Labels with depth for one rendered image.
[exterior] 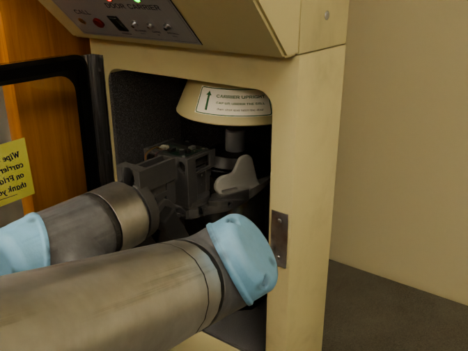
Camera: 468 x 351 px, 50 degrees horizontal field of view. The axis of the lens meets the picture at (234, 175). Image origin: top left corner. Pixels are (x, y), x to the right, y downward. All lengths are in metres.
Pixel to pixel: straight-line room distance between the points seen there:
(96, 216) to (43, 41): 0.31
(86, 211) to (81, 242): 0.03
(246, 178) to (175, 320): 0.35
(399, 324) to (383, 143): 0.32
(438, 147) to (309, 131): 0.42
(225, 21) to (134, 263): 0.26
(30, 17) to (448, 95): 0.65
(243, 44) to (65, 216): 0.24
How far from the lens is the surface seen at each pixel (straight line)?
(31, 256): 0.47
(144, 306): 0.30
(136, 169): 0.55
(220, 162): 0.68
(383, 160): 0.98
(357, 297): 0.97
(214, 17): 0.49
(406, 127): 0.95
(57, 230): 0.49
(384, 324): 0.92
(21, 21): 0.73
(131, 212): 0.53
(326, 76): 0.57
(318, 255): 0.67
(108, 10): 0.59
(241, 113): 0.60
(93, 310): 0.27
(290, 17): 0.49
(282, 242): 0.59
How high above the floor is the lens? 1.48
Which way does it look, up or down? 22 degrees down
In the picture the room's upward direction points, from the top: straight up
